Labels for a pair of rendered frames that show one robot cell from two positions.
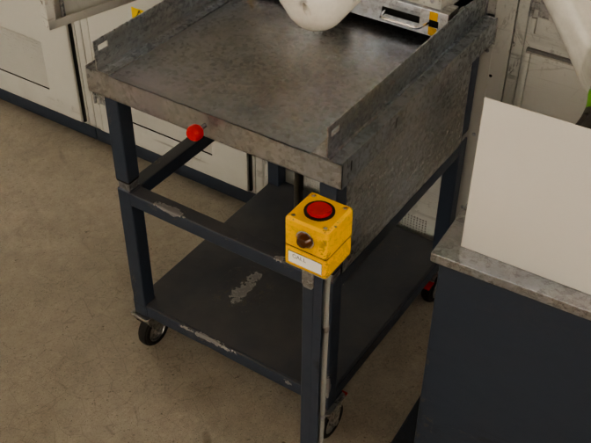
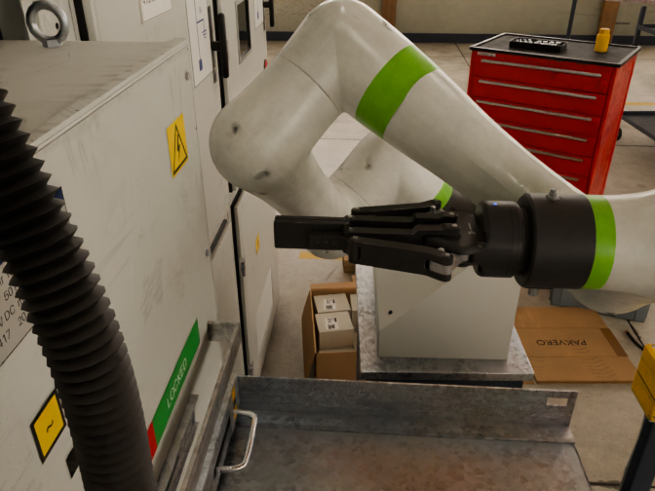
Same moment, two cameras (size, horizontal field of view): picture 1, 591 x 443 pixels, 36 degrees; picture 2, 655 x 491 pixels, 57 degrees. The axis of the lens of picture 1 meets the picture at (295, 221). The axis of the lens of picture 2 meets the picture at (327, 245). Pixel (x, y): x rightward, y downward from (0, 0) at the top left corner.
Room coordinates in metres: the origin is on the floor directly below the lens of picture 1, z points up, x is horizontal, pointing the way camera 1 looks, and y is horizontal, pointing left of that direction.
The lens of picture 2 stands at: (1.96, 0.33, 1.51)
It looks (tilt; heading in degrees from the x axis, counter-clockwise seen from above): 29 degrees down; 241
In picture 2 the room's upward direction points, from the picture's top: straight up
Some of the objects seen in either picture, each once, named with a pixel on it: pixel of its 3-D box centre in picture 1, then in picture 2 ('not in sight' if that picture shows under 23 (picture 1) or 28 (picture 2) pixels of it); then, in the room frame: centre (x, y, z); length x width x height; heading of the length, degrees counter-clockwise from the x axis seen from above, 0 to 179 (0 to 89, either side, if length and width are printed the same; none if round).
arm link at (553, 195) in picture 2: not in sight; (545, 244); (1.53, -0.01, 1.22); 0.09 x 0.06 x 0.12; 57
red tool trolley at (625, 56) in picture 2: not in sight; (540, 130); (-0.49, -1.78, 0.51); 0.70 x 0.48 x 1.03; 116
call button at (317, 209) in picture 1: (319, 212); not in sight; (1.13, -0.04, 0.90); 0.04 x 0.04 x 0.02
